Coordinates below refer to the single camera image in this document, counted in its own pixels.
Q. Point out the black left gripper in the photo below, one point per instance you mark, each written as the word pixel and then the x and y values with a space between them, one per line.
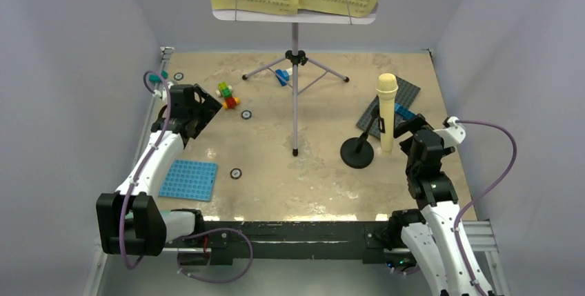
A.
pixel 210 108

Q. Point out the blue brick on baseplate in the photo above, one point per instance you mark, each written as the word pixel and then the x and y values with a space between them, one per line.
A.
pixel 403 112

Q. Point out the cream yellow microphone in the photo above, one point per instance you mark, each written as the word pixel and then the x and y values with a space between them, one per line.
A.
pixel 387 88

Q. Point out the black desktop microphone stand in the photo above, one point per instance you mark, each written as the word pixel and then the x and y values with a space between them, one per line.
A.
pixel 357 152

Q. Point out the teal plastic clip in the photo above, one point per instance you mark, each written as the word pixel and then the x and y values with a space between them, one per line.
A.
pixel 156 78

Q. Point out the aluminium left frame rail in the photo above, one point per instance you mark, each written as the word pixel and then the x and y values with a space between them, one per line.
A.
pixel 99 259

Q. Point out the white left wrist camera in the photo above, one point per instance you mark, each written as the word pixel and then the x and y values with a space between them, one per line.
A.
pixel 162 91

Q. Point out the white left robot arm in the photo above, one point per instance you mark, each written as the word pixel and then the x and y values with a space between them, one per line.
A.
pixel 129 220

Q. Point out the poker chip front left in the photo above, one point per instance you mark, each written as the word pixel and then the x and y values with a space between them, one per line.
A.
pixel 235 173

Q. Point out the colourful toy brick car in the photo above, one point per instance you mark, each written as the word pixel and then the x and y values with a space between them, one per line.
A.
pixel 225 92

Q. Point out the poker chip near car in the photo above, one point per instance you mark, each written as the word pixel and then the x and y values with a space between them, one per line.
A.
pixel 246 114

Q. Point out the lilac tripod music stand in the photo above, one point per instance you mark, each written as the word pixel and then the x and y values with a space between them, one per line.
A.
pixel 295 55

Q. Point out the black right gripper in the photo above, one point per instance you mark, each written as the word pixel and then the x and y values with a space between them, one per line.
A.
pixel 403 125

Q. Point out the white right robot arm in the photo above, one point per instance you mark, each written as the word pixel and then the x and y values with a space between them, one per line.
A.
pixel 433 232

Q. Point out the black front mounting rail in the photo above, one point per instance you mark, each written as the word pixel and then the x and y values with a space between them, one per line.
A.
pixel 367 241

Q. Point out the light blue studded baseplate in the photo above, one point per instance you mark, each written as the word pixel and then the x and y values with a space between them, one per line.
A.
pixel 193 180

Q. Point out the blue brick under stand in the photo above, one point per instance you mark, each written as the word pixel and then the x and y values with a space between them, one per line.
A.
pixel 283 76

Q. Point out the poker chip back left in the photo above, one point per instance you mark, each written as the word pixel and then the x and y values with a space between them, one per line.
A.
pixel 178 76

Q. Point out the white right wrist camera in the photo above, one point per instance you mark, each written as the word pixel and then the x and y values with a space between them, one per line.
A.
pixel 452 133

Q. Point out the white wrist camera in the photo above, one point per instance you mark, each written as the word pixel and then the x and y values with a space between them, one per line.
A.
pixel 162 91
pixel 452 133

